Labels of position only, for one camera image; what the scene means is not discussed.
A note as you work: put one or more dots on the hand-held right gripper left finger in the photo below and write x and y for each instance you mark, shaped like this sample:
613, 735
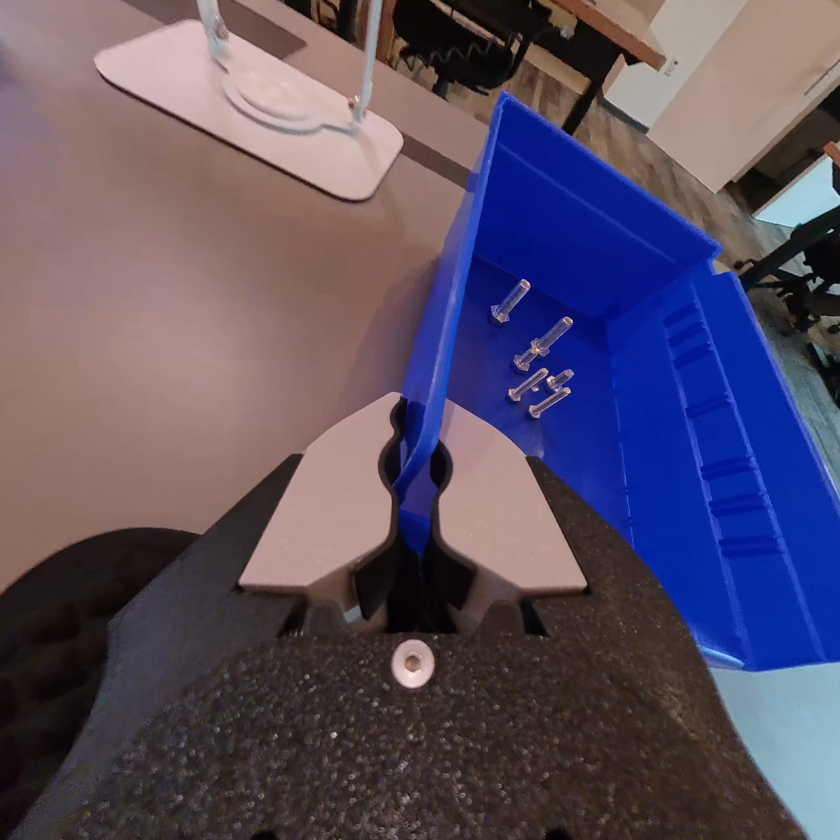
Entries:
315, 518

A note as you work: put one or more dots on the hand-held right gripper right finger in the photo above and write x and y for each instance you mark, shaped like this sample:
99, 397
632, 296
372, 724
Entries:
512, 525

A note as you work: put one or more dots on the pile of bare steel bolts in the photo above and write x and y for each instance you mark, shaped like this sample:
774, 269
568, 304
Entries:
510, 302

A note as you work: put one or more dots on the blue plastic bin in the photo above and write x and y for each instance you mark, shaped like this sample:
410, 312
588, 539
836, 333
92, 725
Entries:
558, 229

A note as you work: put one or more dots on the wooden top desk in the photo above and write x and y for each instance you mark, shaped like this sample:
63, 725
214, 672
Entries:
617, 33

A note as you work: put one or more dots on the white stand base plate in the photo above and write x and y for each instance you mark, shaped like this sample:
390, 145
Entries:
328, 151

